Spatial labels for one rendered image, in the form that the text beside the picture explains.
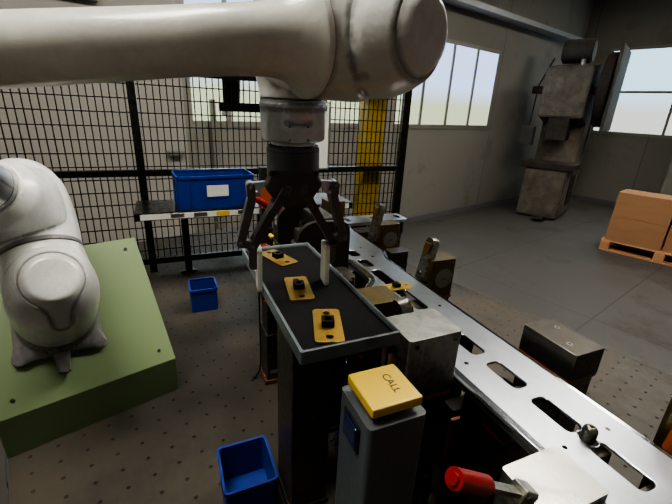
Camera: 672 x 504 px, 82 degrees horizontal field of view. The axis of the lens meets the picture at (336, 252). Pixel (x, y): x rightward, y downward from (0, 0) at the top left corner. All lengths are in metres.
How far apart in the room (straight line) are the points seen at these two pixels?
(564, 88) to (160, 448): 6.24
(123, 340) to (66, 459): 0.27
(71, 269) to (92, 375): 0.32
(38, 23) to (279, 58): 0.19
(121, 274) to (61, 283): 0.32
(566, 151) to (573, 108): 0.73
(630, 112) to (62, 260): 8.28
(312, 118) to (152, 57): 0.23
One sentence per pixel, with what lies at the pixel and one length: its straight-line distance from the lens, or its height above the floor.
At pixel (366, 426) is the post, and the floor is 1.14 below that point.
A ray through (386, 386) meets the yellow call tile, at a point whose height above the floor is 1.16.
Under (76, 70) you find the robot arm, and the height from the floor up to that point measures 1.45.
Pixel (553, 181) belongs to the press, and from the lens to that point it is 6.51.
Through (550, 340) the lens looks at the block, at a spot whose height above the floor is 1.03.
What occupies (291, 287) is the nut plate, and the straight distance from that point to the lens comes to 0.63.
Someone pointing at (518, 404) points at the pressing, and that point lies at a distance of 0.74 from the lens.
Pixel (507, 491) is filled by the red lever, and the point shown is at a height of 1.09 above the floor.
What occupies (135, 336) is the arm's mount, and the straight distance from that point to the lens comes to 1.14.
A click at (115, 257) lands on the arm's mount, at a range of 1.21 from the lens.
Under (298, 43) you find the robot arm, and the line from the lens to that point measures 0.37.
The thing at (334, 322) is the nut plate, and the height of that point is 1.17.
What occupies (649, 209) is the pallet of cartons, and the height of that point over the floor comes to 0.55.
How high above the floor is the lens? 1.44
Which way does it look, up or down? 21 degrees down
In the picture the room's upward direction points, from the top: 3 degrees clockwise
